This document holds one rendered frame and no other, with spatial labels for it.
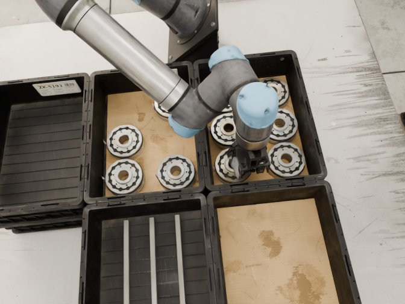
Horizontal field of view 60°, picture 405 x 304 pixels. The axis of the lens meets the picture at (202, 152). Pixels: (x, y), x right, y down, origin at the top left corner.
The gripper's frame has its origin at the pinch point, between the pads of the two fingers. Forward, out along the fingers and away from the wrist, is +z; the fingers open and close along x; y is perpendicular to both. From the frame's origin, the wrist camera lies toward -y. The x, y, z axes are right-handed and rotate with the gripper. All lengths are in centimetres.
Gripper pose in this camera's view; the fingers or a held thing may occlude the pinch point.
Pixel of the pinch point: (244, 162)
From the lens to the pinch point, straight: 96.3
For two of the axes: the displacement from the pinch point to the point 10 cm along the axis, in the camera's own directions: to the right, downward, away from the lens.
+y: 2.0, 8.9, -4.1
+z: 0.5, 4.1, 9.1
